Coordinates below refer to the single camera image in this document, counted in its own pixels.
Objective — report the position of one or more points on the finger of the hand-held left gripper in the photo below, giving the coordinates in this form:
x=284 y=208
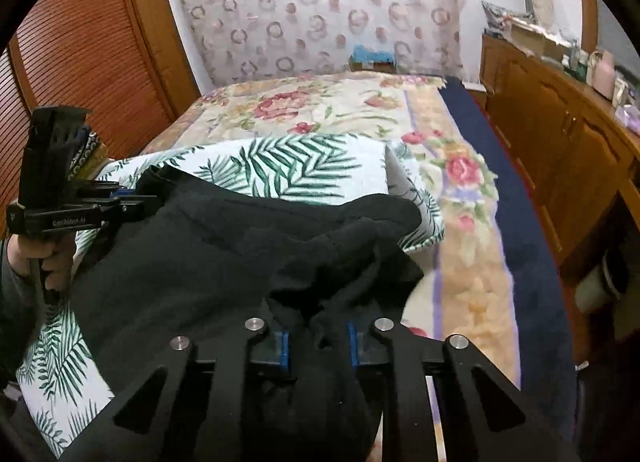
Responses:
x=107 y=187
x=135 y=203

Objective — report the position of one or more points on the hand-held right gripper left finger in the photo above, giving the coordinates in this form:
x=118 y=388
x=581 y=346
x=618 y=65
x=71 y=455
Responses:
x=285 y=352

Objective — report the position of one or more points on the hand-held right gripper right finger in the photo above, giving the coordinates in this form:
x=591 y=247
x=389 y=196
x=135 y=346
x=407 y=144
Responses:
x=352 y=342

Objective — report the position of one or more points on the black printed t-shirt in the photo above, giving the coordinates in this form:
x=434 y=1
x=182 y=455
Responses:
x=200 y=267

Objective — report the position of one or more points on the person's left hand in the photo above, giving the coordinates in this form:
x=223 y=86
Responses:
x=22 y=254

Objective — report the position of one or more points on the yellow green folded cloth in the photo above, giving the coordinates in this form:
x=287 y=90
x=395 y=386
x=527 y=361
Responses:
x=97 y=162

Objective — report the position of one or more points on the wooden louvred wardrobe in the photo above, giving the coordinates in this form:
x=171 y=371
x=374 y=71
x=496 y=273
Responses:
x=80 y=42

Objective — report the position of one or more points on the leaf print bed cover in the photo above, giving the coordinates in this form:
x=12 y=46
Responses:
x=280 y=162

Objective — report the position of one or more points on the floral blanket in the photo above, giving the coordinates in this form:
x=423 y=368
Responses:
x=320 y=107

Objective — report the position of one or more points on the navy bed sheet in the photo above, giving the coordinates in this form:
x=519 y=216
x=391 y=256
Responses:
x=515 y=202

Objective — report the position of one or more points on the grey waste bin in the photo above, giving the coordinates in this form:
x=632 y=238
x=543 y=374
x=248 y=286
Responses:
x=595 y=287

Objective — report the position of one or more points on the circle pattern sheer curtain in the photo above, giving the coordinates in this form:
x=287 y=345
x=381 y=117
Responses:
x=325 y=2

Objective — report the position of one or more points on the blue cloth on box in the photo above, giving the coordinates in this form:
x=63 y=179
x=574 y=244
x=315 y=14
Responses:
x=370 y=52

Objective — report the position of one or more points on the wooden sideboard cabinet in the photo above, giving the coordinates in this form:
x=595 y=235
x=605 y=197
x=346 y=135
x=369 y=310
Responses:
x=550 y=117

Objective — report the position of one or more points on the cardboard box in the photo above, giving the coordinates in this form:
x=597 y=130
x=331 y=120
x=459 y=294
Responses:
x=525 y=40

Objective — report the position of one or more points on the pink tissue box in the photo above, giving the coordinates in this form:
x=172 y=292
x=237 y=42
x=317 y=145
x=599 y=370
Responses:
x=629 y=117

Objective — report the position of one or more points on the dark green bottle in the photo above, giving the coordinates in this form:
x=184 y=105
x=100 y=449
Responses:
x=580 y=67

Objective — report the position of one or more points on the floral fabric bag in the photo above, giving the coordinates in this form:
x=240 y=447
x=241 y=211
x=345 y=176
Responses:
x=495 y=15

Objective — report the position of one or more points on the pink bottle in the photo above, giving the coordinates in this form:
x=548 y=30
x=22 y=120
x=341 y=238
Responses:
x=604 y=75

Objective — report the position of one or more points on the grey window blind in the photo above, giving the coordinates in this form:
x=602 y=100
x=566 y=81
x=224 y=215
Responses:
x=617 y=37

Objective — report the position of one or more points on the wooden window frame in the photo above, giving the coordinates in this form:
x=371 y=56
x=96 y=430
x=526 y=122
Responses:
x=589 y=17

